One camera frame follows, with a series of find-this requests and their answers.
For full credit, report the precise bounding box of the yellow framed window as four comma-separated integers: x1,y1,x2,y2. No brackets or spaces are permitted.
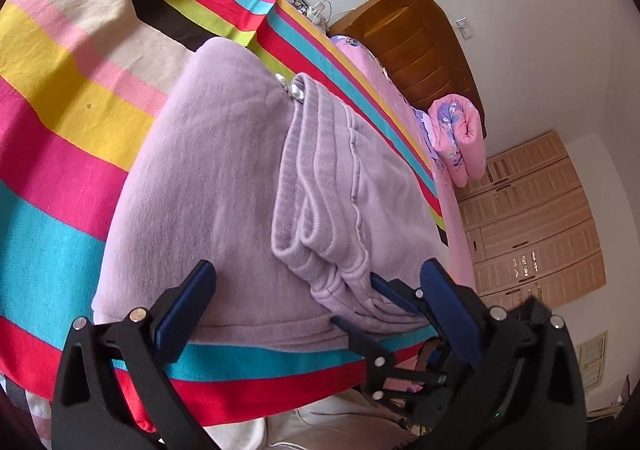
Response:
577,330,609,392

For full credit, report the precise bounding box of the rainbow striped blanket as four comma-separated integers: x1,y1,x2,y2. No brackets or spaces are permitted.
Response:
0,0,451,433

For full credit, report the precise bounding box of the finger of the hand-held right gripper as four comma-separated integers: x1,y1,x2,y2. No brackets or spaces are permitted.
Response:
370,275,432,317
330,315,396,372

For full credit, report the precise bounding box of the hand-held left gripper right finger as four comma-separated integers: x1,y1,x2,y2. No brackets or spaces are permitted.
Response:
419,257,589,450

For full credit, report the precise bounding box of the lilac sweatshirt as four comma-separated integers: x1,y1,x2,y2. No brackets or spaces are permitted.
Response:
92,38,448,351

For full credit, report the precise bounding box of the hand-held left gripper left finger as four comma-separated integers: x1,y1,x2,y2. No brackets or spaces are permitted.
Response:
50,259,218,450

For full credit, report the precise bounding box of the person's white clothing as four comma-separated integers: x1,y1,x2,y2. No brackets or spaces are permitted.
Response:
200,387,418,450

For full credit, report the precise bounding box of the rolled pink flowered quilt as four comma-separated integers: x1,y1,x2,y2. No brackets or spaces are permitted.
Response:
412,94,487,187

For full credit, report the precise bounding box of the wooden slatted headboard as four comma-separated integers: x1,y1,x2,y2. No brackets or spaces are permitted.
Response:
327,0,489,139

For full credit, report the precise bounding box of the plain pink bed sheet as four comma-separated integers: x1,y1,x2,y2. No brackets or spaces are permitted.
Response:
330,34,476,298

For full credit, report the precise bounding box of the light wooden wardrobe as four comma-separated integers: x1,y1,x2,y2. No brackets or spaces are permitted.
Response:
457,130,609,314

